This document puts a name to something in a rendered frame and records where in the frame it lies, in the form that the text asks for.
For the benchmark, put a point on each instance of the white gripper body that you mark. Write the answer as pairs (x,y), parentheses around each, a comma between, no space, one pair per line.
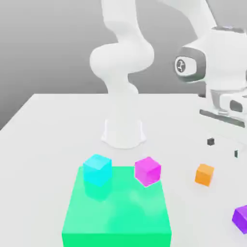
(222,120)

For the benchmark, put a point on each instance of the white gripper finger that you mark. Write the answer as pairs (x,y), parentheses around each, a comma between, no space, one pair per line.
(236,153)
(210,141)

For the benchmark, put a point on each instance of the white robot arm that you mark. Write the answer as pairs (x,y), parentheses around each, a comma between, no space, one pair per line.
(121,57)

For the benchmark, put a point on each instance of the small orange cube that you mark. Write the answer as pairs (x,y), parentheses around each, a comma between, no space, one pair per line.
(204,175)

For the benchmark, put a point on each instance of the small purple cube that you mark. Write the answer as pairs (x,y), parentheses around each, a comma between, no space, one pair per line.
(241,219)

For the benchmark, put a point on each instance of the small magenta cube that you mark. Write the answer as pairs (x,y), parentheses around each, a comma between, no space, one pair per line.
(147,171)

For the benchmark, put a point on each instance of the small cyan cube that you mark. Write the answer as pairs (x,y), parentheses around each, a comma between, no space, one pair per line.
(97,170)

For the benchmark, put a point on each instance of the large green box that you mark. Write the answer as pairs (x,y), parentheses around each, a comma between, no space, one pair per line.
(115,212)

